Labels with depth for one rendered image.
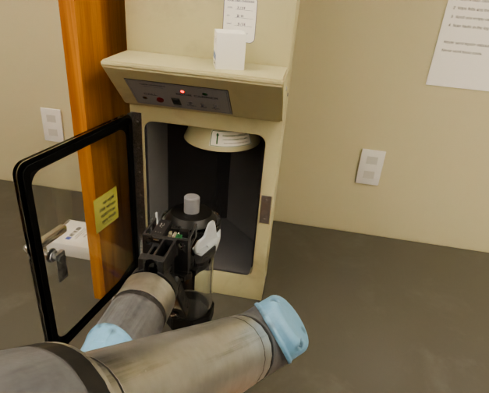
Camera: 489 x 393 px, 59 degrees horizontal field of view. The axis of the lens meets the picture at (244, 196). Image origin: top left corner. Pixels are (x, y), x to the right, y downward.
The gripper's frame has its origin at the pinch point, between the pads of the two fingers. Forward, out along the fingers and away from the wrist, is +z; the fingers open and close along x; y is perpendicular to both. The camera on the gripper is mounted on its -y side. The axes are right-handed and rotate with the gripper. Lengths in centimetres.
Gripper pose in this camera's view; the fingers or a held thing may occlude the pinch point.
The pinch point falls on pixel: (190, 231)
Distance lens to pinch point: 79.7
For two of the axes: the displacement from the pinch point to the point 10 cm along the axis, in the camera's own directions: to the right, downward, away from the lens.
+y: 0.7, -8.9, -4.5
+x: -9.8, -1.4, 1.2
